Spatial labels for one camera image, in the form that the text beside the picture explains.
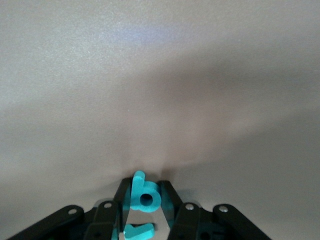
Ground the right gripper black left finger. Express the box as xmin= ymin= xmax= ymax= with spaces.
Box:
xmin=84 ymin=177 xmax=134 ymax=240

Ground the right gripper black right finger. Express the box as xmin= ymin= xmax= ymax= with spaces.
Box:
xmin=158 ymin=179 xmax=202 ymax=240

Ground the teal foam letter r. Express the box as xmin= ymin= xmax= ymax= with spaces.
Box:
xmin=123 ymin=222 xmax=155 ymax=240

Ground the teal foam letter d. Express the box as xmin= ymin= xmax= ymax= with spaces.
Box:
xmin=129 ymin=170 xmax=162 ymax=212

